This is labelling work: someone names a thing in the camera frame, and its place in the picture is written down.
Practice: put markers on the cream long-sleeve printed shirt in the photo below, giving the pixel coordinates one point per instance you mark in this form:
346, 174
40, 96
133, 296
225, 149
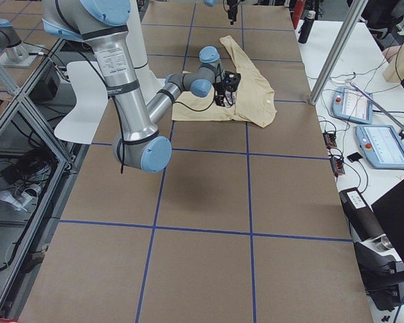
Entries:
253, 101

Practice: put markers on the near blue teach pendant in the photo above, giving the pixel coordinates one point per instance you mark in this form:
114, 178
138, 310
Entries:
381, 146

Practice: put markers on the far blue teach pendant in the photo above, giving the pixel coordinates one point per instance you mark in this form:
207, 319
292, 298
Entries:
350, 105

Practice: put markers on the black monitor screen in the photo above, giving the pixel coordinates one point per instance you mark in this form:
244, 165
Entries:
389, 212

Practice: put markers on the blue teach pendant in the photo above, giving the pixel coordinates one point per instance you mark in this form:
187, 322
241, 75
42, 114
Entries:
381, 146
350, 105

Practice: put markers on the red water bottle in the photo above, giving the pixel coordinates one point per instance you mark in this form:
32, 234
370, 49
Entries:
298, 11

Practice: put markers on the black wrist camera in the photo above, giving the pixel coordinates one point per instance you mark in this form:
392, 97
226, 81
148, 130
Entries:
231, 81

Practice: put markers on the black box white label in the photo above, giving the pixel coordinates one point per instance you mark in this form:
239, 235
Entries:
360, 214

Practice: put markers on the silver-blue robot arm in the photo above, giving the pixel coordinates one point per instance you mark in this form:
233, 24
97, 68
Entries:
103, 26
211, 3

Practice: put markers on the black water bottle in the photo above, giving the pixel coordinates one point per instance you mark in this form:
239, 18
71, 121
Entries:
306, 27

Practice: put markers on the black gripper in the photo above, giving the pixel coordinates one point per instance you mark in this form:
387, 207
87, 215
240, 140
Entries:
230, 10
219, 88

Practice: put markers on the person in beige shirt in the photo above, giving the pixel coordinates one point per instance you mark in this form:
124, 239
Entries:
394, 53

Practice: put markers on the aluminium frame post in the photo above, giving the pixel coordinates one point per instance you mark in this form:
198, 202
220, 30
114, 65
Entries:
341, 39

